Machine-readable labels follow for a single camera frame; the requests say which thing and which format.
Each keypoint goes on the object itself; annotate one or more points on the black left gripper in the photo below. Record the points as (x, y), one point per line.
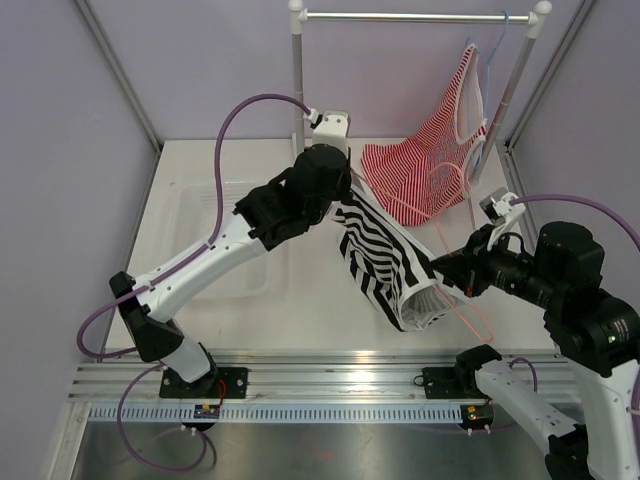
(342, 190)

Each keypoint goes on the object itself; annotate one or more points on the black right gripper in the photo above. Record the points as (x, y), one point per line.
(468, 268)

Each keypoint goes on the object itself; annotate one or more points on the black white striped tank top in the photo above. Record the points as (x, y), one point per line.
(390, 267)

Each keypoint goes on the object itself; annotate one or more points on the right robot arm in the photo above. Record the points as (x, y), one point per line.
(596, 332)

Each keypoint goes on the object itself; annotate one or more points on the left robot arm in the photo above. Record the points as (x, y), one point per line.
(269, 215)

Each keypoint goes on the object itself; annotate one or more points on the red white striped tank top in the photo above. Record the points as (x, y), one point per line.
(426, 173)

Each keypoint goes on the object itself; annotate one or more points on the white clothes rack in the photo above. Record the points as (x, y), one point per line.
(534, 21)

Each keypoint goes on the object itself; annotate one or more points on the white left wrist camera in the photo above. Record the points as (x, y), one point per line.
(330, 128)

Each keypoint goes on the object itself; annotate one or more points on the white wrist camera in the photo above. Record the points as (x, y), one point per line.
(330, 128)
(503, 214)

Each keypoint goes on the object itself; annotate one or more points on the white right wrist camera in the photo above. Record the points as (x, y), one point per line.
(503, 214)

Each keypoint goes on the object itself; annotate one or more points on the blue wire hanger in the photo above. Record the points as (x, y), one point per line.
(488, 61)

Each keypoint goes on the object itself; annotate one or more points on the aluminium mounting rail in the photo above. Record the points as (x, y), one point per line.
(345, 377)

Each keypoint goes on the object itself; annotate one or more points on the white slotted cable duct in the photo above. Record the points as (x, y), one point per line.
(281, 413)

